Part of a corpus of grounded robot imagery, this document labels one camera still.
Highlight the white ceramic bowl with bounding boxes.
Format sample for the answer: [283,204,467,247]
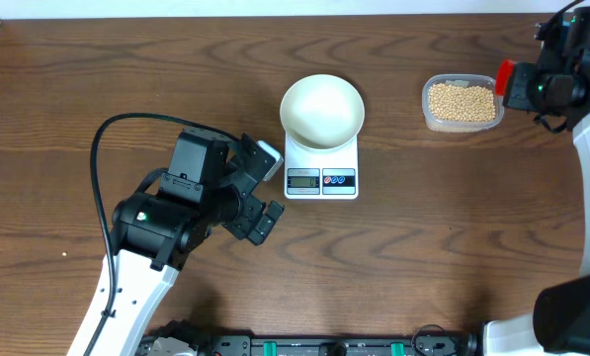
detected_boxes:
[280,74,366,150]

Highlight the clear plastic container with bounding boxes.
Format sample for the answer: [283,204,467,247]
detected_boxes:
[422,74,505,133]

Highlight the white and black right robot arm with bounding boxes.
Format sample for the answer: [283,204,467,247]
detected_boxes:
[481,1,590,355]

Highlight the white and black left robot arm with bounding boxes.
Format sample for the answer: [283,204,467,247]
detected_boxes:
[68,128,284,355]

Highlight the white digital kitchen scale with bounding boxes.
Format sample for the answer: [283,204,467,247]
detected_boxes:
[284,135,359,200]

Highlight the yellow soybeans in container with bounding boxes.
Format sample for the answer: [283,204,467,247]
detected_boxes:
[427,83,496,122]

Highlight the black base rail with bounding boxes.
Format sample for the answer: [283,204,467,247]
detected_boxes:
[135,320,482,356]

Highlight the red plastic measuring scoop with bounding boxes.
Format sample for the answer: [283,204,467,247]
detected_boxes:
[495,59,517,96]

